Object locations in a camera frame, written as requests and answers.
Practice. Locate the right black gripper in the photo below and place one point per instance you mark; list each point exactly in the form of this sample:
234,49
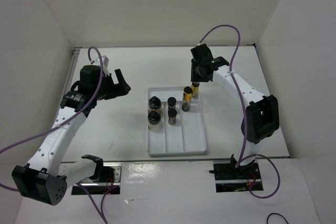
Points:
194,77

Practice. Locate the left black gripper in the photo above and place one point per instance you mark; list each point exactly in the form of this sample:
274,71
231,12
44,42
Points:
121,88

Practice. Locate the yellow label bottle tan cap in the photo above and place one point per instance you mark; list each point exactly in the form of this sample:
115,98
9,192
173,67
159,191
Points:
195,87

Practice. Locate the tall gold band bottle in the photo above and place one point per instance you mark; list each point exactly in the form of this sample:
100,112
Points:
187,96

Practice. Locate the large jar brown spice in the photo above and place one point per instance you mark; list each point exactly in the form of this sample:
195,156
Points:
154,104

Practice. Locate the small red label spice jar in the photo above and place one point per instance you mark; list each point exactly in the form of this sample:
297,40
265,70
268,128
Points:
171,103

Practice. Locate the large jar white contents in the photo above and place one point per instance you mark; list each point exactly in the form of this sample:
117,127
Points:
154,121

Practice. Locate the small dark label spice jar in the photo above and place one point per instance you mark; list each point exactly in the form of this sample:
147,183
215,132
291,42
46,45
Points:
172,113

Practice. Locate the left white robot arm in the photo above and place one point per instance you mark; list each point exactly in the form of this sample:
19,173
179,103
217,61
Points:
42,178

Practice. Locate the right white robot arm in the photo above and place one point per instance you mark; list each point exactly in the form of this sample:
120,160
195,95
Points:
260,111

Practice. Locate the white compartment organizer tray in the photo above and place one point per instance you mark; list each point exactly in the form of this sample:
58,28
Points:
186,137

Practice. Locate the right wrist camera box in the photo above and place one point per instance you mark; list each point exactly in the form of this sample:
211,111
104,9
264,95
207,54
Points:
200,44

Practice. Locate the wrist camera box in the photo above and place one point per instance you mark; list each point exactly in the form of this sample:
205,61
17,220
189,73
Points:
200,44
105,62

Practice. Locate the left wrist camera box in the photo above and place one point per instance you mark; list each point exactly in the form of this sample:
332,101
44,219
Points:
105,62

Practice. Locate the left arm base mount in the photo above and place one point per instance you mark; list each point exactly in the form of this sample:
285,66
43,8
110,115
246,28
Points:
110,181

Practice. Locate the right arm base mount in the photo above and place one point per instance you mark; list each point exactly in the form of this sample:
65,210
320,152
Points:
229,179

